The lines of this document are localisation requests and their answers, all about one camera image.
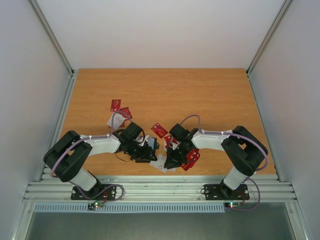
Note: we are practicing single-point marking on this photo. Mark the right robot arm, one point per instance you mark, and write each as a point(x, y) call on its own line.
point(247, 154)

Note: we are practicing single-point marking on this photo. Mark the red VIP card centre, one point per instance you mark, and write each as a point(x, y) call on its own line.
point(159, 130)

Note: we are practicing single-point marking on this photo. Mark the red VIP card column lower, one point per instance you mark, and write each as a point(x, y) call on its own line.
point(187, 166)

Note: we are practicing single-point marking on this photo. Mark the left controller board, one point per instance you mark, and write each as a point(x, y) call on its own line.
point(94, 206)

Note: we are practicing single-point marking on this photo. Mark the red card centre pile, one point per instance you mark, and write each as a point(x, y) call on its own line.
point(169, 139)

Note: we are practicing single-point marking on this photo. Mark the red card far left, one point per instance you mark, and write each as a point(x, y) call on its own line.
point(115, 105)

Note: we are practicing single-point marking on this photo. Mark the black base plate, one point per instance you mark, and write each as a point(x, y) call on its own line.
point(215, 192)
point(107, 191)

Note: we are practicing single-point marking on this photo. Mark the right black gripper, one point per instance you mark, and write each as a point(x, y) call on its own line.
point(175, 155)

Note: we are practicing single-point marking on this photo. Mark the right controller board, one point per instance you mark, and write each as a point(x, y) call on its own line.
point(232, 204)

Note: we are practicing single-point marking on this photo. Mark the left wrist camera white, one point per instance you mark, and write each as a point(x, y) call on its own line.
point(142, 140)

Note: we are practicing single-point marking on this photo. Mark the white card left cluster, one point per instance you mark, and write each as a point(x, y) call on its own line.
point(116, 120)

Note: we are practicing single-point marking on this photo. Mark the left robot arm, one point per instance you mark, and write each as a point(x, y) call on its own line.
point(67, 157)

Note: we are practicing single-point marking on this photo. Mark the red card column upper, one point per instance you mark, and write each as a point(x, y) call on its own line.
point(193, 155)

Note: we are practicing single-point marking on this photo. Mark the controller board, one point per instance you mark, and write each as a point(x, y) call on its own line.
point(232, 204)
point(94, 206)

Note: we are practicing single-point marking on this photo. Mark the black leather card holder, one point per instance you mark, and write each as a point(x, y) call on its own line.
point(152, 143)

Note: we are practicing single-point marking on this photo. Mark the grey slotted cable duct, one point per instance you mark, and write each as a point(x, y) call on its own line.
point(131, 208)

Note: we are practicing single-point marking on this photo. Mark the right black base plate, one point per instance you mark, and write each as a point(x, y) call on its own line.
point(215, 192)

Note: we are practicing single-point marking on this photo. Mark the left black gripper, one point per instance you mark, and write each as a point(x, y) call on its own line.
point(145, 155)

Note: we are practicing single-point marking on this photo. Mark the red card left cluster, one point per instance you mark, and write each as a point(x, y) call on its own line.
point(126, 113)

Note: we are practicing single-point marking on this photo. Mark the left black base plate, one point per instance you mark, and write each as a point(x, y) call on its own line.
point(107, 191)

